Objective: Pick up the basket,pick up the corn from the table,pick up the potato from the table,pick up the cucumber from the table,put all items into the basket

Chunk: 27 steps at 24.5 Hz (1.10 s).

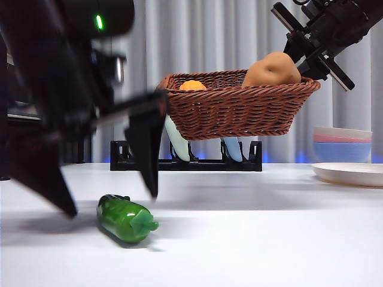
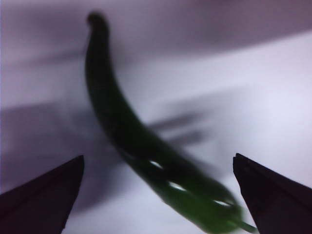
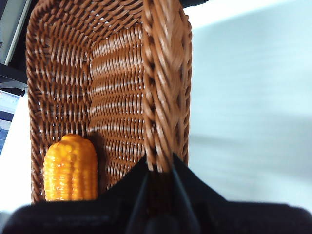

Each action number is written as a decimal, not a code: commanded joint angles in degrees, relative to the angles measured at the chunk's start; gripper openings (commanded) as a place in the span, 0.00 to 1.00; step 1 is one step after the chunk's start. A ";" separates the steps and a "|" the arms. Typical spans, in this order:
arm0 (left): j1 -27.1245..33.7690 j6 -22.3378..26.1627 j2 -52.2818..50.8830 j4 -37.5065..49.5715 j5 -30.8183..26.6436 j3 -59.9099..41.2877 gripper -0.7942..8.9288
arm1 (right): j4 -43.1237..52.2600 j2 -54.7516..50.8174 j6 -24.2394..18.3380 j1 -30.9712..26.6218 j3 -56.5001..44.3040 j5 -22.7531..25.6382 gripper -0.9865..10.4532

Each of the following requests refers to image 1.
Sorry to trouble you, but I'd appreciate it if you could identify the tan potato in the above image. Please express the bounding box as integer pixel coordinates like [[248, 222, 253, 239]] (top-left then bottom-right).
[[241, 51, 302, 88]]

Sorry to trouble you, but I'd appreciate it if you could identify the orange corn cob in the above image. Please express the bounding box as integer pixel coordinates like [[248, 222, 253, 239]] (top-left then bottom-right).
[[178, 80, 208, 91]]

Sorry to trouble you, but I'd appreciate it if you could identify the green cucumber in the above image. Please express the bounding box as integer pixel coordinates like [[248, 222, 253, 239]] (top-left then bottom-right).
[[96, 194, 160, 245]]

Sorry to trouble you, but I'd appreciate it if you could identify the brown wicker basket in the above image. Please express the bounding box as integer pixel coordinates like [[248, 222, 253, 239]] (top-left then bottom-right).
[[155, 69, 321, 141]]

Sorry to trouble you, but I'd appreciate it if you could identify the pale green plate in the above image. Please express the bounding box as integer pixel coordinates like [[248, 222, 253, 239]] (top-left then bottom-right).
[[164, 115, 190, 162]]

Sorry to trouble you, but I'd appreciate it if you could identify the black plate rack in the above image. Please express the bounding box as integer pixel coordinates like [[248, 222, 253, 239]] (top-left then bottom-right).
[[110, 139, 263, 172]]

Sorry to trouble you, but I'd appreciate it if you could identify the white bowl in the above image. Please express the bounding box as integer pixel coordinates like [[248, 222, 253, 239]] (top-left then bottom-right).
[[313, 126, 373, 140]]

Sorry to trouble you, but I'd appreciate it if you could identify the pink bowl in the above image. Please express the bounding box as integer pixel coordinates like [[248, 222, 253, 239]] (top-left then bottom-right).
[[313, 133, 373, 144]]

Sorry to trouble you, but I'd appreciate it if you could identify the grey pleated curtain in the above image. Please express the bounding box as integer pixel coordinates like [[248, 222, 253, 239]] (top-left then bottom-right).
[[89, 0, 383, 164]]

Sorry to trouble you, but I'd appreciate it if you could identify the pale blue plate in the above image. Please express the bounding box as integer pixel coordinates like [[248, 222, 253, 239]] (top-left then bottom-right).
[[223, 136, 244, 162]]

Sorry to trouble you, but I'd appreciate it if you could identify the blue bowl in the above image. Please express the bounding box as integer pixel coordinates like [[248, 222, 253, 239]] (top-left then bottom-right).
[[312, 142, 372, 164]]

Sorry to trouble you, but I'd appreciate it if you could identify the white flat plate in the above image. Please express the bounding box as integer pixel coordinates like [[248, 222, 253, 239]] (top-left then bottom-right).
[[311, 163, 383, 188]]

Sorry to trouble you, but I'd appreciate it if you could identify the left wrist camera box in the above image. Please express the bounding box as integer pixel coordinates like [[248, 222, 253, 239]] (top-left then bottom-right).
[[112, 55, 126, 84]]

